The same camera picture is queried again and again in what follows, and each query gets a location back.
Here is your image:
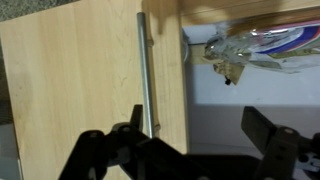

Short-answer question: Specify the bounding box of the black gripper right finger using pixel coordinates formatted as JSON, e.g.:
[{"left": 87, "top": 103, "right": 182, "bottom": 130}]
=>
[{"left": 240, "top": 105, "right": 300, "bottom": 180}]

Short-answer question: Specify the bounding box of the shiny snack bag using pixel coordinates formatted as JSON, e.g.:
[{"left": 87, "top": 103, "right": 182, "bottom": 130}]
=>
[{"left": 202, "top": 18, "right": 320, "bottom": 86}]

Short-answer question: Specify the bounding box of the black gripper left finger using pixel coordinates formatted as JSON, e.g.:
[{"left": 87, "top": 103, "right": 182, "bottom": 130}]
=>
[{"left": 58, "top": 104, "right": 208, "bottom": 180}]

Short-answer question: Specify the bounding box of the long metal bar door handle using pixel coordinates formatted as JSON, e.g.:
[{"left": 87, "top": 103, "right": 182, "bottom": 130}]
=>
[{"left": 136, "top": 11, "right": 156, "bottom": 140}]

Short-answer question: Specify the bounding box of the wooden wall cabinet body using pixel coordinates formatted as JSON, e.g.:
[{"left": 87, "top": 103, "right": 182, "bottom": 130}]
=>
[{"left": 179, "top": 0, "right": 320, "bottom": 159}]

